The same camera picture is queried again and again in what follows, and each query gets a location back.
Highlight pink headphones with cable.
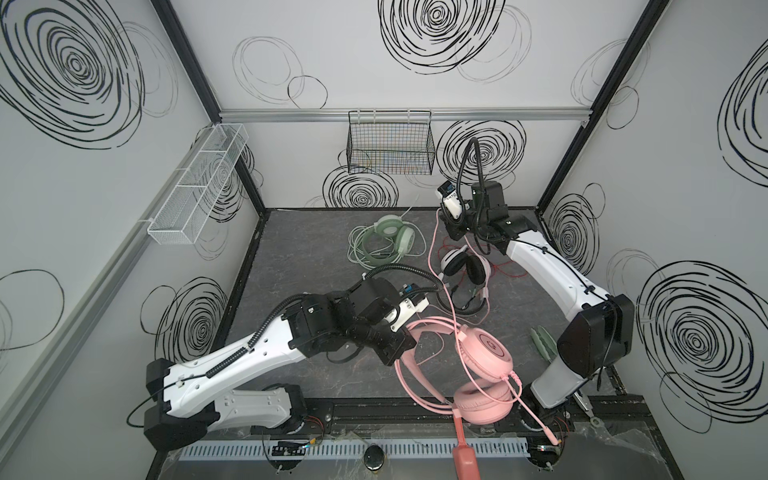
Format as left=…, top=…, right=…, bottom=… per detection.
left=394, top=209, right=563, bottom=446

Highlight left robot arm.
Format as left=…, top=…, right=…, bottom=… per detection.
left=139, top=263, right=442, bottom=452

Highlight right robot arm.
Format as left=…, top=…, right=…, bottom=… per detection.
left=437, top=137, right=635, bottom=409

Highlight black round knob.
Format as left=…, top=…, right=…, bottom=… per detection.
left=362, top=444, right=386, bottom=472

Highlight black white headphones red cable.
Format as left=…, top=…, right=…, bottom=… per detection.
left=435, top=230, right=529, bottom=317

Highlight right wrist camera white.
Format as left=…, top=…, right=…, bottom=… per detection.
left=436, top=180, right=463, bottom=220

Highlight green headphones with cable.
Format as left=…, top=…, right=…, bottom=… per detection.
left=346, top=209, right=427, bottom=270

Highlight black wire basket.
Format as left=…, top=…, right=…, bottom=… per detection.
left=345, top=109, right=436, bottom=176

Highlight white slotted cable duct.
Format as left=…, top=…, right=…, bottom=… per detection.
left=178, top=436, right=532, bottom=462

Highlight red dustpan brush handle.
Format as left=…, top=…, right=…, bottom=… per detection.
left=452, top=409, right=480, bottom=480

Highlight clear plastic wall shelf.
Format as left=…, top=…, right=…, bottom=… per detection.
left=147, top=123, right=248, bottom=246

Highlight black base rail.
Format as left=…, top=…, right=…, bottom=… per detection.
left=268, top=395, right=653, bottom=435

